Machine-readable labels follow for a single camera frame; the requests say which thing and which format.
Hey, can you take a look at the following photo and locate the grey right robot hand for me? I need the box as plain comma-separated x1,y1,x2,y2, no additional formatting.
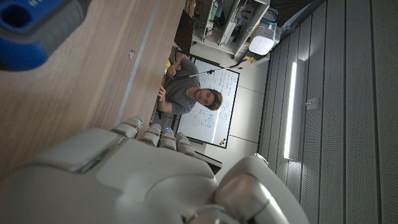
0,116,312,224

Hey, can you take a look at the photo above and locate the screwdriver with blue grey handle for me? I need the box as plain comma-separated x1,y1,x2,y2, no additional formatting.
0,0,93,73

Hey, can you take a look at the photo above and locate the seated person in grey t-shirt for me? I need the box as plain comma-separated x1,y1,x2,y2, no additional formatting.
157,53,224,115

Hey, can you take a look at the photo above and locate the thin grey pole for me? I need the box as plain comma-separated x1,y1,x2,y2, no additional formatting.
174,58,248,80

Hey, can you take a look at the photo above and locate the long ceiling light bar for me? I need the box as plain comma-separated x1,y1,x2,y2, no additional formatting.
283,60,306,161

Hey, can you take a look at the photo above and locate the small white ceiling sensor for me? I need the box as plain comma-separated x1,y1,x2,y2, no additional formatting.
305,97,321,111

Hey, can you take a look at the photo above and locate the white power box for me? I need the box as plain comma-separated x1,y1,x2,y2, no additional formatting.
248,26,277,57

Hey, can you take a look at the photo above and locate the white shelf cabinet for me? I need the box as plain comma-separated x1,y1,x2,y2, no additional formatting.
186,0,271,58

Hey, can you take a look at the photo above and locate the whiteboard with black frame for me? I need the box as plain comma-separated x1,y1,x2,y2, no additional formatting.
175,54,241,149

